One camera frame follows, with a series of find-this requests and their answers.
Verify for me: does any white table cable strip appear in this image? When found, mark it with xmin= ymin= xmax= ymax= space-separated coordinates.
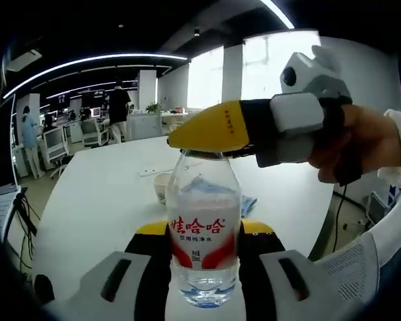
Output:
xmin=139 ymin=168 xmax=174 ymax=177

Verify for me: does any grey laptop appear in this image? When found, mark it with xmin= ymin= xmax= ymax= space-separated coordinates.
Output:
xmin=0 ymin=184 xmax=24 ymax=241

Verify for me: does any white table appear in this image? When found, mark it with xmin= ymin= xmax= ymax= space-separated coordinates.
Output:
xmin=31 ymin=134 xmax=337 ymax=302

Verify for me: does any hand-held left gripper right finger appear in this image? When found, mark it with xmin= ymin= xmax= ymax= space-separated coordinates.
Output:
xmin=239 ymin=219 xmax=347 ymax=321

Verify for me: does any white partition cabinet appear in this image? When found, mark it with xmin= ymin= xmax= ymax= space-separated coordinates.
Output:
xmin=126 ymin=112 xmax=164 ymax=142

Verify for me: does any ceiling air conditioner cassette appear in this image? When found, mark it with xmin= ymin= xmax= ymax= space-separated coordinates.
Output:
xmin=5 ymin=49 xmax=43 ymax=72

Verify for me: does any grey office chair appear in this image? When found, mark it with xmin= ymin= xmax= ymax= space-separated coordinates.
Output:
xmin=362 ymin=190 xmax=400 ymax=231

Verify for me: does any long ceiling light strip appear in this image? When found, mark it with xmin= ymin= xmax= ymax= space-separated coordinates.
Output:
xmin=3 ymin=52 xmax=190 ymax=98

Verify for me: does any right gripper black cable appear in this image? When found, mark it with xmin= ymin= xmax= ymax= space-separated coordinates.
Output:
xmin=330 ymin=160 xmax=358 ymax=255

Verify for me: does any person's right hand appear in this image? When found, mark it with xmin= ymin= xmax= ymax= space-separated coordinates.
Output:
xmin=307 ymin=103 xmax=401 ymax=185

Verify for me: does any white office chair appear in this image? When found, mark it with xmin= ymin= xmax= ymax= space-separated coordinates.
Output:
xmin=43 ymin=128 xmax=70 ymax=180
xmin=82 ymin=120 xmax=110 ymax=148

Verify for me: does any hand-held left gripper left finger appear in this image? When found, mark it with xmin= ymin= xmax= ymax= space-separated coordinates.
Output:
xmin=51 ymin=220 xmax=174 ymax=321

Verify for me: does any dark round object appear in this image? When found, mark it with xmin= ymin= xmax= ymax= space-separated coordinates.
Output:
xmin=33 ymin=274 xmax=56 ymax=306

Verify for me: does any clear plastic water bottle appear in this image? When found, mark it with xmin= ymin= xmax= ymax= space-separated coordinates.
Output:
xmin=165 ymin=148 xmax=243 ymax=308

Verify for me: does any white paper cup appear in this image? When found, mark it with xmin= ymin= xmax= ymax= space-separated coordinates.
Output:
xmin=152 ymin=172 xmax=174 ymax=205

